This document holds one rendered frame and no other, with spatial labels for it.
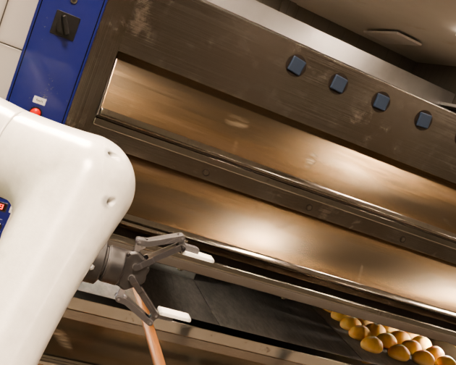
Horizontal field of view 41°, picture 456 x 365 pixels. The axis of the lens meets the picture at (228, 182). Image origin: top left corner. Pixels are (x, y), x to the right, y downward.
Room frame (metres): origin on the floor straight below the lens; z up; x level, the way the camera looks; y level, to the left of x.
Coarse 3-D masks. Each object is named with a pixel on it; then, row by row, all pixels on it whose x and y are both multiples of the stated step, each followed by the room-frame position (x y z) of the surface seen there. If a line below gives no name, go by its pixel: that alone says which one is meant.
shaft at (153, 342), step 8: (136, 296) 1.84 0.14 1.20; (144, 304) 1.78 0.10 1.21; (144, 328) 1.64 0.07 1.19; (152, 328) 1.63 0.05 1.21; (152, 336) 1.58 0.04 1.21; (152, 344) 1.54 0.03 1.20; (152, 352) 1.51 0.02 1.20; (160, 352) 1.50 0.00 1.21; (152, 360) 1.48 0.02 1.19; (160, 360) 1.46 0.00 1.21
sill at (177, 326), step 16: (80, 304) 1.71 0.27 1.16; (96, 304) 1.73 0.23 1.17; (112, 304) 1.76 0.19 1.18; (128, 320) 1.77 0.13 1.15; (160, 320) 1.80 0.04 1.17; (176, 320) 1.83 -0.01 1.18; (192, 320) 1.88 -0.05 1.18; (192, 336) 1.84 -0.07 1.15; (208, 336) 1.86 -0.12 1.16; (224, 336) 1.87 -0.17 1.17; (240, 336) 1.90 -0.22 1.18; (256, 336) 1.96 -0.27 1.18; (256, 352) 1.92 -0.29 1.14; (272, 352) 1.94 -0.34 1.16; (288, 352) 1.95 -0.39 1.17; (304, 352) 1.98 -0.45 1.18; (320, 352) 2.04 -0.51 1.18
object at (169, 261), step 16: (112, 240) 1.58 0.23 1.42; (208, 272) 1.67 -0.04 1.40; (224, 272) 1.69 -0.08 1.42; (256, 288) 1.72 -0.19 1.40; (272, 288) 1.74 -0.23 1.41; (320, 304) 1.80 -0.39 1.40; (336, 304) 1.82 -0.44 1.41; (368, 320) 1.86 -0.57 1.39; (384, 320) 1.88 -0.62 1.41; (432, 336) 1.95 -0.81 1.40; (448, 336) 1.97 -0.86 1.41
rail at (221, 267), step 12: (120, 240) 1.58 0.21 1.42; (132, 240) 1.60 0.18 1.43; (180, 252) 1.65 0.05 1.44; (204, 264) 1.67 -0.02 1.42; (216, 264) 1.68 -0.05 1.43; (240, 276) 1.71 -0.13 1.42; (252, 276) 1.72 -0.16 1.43; (264, 276) 1.74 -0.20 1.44; (288, 288) 1.76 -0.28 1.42; (300, 288) 1.78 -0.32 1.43; (324, 300) 1.81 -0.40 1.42; (336, 300) 1.82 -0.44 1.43; (348, 300) 1.85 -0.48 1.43; (372, 312) 1.87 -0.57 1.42; (384, 312) 1.88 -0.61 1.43; (420, 324) 1.93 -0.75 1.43; (432, 324) 1.95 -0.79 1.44
